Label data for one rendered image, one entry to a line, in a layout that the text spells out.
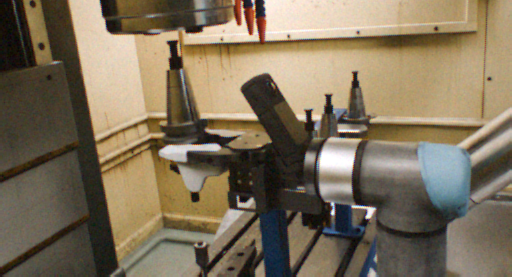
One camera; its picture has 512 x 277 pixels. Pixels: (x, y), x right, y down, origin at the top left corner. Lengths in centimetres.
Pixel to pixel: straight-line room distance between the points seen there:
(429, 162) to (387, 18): 106
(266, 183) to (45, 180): 59
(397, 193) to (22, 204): 73
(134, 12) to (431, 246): 40
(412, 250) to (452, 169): 10
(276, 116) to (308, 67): 108
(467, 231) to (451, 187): 107
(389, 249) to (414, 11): 107
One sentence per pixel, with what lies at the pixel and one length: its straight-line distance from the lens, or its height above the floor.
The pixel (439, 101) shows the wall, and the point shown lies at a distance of 159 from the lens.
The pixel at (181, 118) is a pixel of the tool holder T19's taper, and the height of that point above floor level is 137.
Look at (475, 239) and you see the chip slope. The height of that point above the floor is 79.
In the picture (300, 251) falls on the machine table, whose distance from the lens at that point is 126.
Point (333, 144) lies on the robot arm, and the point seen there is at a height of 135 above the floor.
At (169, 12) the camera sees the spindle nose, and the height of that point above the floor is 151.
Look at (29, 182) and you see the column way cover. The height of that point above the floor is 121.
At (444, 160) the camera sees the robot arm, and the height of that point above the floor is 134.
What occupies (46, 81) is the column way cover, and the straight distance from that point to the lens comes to 107.
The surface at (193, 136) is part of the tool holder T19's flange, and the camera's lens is 64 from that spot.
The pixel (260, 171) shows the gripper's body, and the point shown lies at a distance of 59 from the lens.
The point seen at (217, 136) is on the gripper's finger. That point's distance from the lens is 67.
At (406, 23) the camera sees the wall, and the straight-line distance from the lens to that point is 156.
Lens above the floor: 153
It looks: 17 degrees down
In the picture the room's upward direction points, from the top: 5 degrees counter-clockwise
